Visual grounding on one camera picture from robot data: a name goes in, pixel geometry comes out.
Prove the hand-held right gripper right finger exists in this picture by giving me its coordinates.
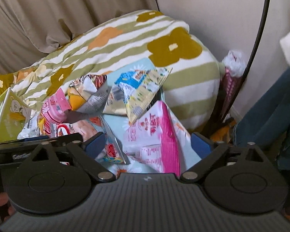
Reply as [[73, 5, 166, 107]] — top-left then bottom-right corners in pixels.
[[179, 132, 279, 183]]

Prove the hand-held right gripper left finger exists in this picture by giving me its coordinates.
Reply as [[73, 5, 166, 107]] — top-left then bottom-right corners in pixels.
[[19, 132, 116, 183]]

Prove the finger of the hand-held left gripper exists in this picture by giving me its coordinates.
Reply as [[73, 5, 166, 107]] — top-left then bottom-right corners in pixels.
[[0, 135, 84, 146]]

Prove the green cardboard box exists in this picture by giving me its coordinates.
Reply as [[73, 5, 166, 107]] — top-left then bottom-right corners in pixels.
[[0, 88, 37, 143]]

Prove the pink white snack bag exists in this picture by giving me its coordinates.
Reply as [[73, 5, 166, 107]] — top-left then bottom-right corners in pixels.
[[122, 101, 203, 174]]

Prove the white red snack bag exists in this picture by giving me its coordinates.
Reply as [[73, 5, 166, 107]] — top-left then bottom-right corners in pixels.
[[49, 122, 83, 138]]

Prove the light blue snack bag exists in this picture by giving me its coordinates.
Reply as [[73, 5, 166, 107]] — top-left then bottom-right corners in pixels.
[[87, 117, 131, 165]]

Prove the orange cloth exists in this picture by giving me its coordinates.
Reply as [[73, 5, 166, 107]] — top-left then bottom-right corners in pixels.
[[210, 121, 237, 143]]

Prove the white grey snack bag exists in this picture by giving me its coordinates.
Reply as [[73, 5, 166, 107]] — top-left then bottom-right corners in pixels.
[[18, 116, 43, 139]]

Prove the pink strawberry snack bag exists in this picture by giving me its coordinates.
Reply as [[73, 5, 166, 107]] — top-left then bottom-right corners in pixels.
[[40, 88, 73, 126]]

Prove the silver orange snack bag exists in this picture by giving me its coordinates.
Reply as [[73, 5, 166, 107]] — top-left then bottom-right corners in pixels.
[[68, 74, 109, 114]]

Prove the blue yellow snack bag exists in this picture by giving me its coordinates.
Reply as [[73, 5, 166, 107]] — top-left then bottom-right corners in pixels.
[[104, 68, 173, 124]]

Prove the person's blue jeans leg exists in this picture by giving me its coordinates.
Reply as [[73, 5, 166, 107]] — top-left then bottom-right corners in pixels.
[[233, 68, 290, 172]]

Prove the white plastic bag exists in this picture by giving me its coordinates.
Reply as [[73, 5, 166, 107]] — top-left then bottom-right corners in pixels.
[[221, 49, 247, 78]]

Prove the floral striped blanket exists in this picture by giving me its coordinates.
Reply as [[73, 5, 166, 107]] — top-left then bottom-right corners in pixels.
[[0, 10, 226, 136]]

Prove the beige curtain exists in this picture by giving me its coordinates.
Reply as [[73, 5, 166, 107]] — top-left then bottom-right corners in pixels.
[[0, 0, 160, 78]]

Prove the black cable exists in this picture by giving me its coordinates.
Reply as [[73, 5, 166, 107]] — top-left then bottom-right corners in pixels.
[[222, 0, 273, 126]]

